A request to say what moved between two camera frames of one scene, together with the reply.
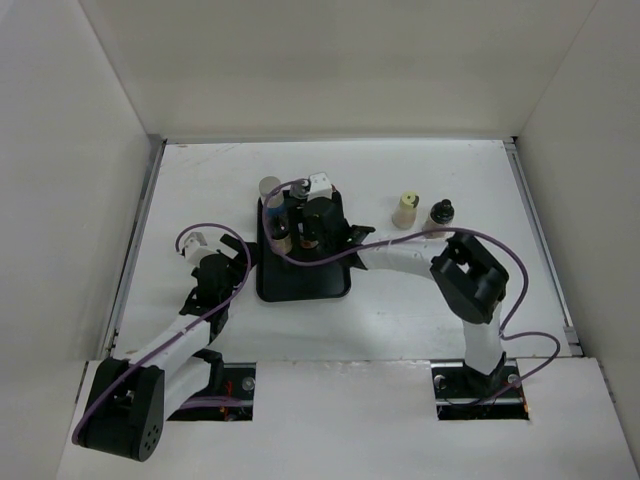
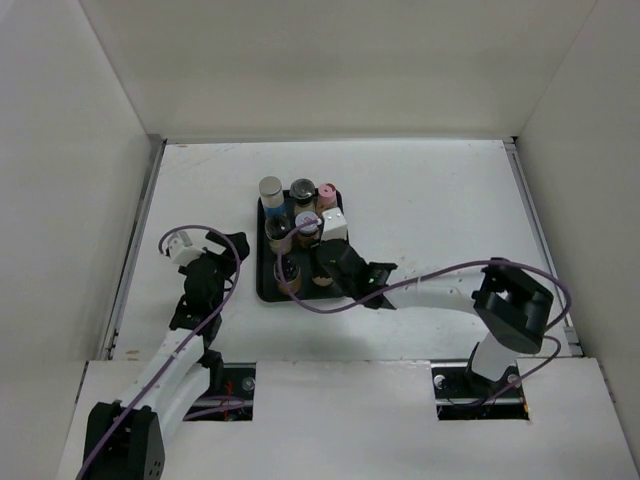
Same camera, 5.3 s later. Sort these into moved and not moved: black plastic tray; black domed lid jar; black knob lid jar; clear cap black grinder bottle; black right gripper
Moved: black knob lid jar; black right gripper
Not moved: black plastic tray; clear cap black grinder bottle; black domed lid jar
